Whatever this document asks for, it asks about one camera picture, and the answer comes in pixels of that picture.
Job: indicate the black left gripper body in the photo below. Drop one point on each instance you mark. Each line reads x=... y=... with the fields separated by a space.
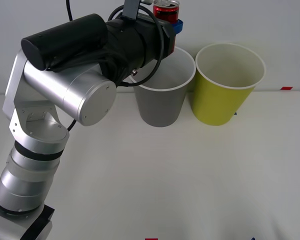
x=150 y=40

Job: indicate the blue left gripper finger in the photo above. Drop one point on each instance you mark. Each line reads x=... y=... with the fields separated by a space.
x=179 y=26

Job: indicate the red drink can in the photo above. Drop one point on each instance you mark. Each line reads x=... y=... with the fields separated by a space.
x=165 y=13

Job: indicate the silver and black left arm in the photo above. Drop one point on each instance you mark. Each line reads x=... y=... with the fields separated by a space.
x=65 y=82

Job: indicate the grey plastic bin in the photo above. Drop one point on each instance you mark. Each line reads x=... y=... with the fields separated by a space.
x=160 y=107

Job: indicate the yellow-green plastic bin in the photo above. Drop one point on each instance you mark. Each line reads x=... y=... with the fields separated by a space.
x=217 y=105

